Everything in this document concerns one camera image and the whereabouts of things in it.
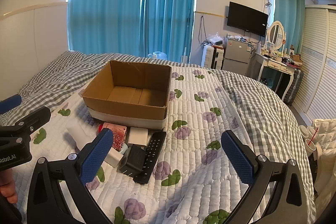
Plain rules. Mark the white floral quilt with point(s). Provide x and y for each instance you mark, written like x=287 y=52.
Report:
x=199 y=134

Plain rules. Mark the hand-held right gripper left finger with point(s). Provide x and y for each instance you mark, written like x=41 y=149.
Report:
x=96 y=157

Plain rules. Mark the teal curtain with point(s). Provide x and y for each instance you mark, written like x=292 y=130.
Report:
x=287 y=11

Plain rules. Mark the white square box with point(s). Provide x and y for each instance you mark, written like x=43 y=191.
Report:
x=138 y=135

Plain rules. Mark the paper cup with straw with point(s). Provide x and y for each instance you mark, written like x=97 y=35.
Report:
x=311 y=144

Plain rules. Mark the white suitcase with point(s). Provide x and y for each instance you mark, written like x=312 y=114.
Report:
x=211 y=57

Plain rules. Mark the grey small fridge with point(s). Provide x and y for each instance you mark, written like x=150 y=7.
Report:
x=237 y=56

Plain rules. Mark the wide blue curtain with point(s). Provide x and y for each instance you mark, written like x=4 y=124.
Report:
x=105 y=3

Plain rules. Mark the white dressing table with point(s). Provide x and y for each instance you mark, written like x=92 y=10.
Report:
x=273 y=65

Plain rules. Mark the grey checked suitcase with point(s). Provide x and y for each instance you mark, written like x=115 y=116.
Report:
x=295 y=87

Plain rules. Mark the black wall television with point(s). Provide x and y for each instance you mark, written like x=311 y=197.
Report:
x=246 y=18

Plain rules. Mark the white charger block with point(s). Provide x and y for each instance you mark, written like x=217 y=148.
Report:
x=114 y=157

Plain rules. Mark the oval white mirror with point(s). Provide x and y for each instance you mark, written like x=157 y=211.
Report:
x=275 y=33

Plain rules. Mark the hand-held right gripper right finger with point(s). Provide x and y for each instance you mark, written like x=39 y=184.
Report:
x=237 y=158

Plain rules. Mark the small brown cardboard box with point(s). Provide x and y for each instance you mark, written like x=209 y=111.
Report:
x=296 y=58

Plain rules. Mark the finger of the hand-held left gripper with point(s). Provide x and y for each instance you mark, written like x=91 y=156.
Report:
x=11 y=103
x=36 y=116

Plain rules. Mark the pink rose-print box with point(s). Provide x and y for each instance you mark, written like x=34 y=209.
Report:
x=119 y=134

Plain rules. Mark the person's left hand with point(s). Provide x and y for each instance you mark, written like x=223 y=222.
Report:
x=8 y=187

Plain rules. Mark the clear plastic bag by curtain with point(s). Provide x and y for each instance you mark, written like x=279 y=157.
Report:
x=157 y=54

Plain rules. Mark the white tube with red cap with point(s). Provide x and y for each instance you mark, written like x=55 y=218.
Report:
x=78 y=132

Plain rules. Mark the white bed headboard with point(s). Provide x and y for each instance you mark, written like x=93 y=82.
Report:
x=34 y=37

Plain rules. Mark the narrow blue curtain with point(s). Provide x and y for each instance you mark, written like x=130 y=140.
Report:
x=168 y=8

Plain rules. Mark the white slatted wardrobe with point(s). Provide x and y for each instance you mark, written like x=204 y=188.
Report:
x=319 y=56

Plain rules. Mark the clear plastic bag on suitcase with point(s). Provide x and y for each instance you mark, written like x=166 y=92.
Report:
x=216 y=39

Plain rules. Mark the black power adapter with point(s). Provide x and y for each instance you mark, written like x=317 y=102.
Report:
x=132 y=160

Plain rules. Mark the white quilted jacket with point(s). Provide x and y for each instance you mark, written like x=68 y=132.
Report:
x=326 y=140

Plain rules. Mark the black remote control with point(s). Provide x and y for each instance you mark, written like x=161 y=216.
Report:
x=152 y=153

